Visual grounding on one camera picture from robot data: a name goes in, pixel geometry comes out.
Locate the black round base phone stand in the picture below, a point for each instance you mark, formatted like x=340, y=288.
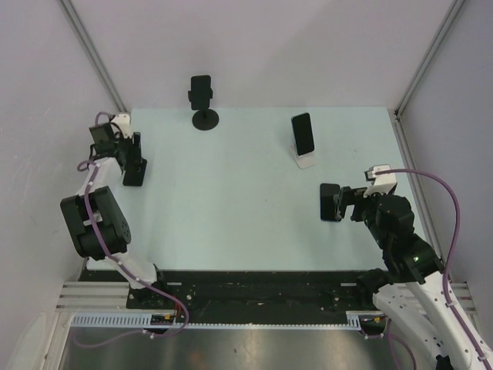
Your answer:
x=204, y=117

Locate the black folding phone stand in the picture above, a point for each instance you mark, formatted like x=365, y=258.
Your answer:
x=130, y=180

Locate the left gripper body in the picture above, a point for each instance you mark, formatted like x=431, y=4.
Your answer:
x=125, y=146

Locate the black phone on round stand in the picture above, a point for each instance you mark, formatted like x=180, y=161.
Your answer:
x=200, y=91

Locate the right aluminium frame post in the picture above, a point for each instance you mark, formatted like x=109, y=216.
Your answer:
x=439, y=38

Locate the aluminium frame post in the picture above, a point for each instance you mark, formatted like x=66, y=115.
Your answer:
x=80, y=31
x=439, y=38

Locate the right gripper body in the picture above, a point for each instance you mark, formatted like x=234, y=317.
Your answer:
x=363, y=209

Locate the white slotted cable duct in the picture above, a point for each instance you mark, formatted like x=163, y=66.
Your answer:
x=348, y=320

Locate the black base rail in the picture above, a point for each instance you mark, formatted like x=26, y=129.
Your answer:
x=260, y=294

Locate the left aluminium frame post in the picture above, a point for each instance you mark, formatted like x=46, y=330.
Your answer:
x=80, y=31

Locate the white folding phone stand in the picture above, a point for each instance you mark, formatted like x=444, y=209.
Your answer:
x=303, y=161

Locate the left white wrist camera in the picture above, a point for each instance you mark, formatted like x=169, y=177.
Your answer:
x=121, y=125

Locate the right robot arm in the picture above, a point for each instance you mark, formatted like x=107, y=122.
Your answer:
x=411, y=292

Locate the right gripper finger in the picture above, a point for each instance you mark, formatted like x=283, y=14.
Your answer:
x=345, y=195
x=340, y=212

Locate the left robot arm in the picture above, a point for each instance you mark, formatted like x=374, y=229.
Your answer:
x=95, y=221

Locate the black phone blue edge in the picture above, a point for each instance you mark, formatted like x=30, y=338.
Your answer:
x=328, y=210

